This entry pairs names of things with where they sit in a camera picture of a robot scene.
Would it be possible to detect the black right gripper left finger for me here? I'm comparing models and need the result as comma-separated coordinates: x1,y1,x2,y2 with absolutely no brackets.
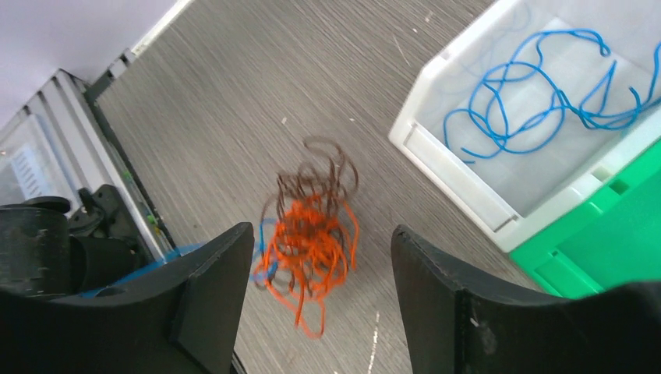
1,222,254,373

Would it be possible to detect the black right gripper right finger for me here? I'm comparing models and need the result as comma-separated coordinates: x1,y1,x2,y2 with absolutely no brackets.
391,225,660,373

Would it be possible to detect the blue cable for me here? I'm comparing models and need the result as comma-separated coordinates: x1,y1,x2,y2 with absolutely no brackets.
443,28,661,164
77,217,282,299
459,28,661,156

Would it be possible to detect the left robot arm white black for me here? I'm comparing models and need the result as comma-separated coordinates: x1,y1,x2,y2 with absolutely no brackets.
1,185,154,298

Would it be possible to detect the green plastic bin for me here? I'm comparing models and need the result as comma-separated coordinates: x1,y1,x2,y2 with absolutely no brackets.
510,142,660,298

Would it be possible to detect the white plastic bin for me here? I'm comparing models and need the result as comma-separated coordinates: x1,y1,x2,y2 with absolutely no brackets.
389,1,660,252

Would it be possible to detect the blue cable in tangle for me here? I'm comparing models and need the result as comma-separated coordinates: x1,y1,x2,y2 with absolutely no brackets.
77,217,282,299

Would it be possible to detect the brown cable bundle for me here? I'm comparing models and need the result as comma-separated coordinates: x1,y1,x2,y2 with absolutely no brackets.
260,136,360,218

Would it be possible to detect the aluminium frame rail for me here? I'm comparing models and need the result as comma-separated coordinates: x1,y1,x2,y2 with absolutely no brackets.
1,51,175,261

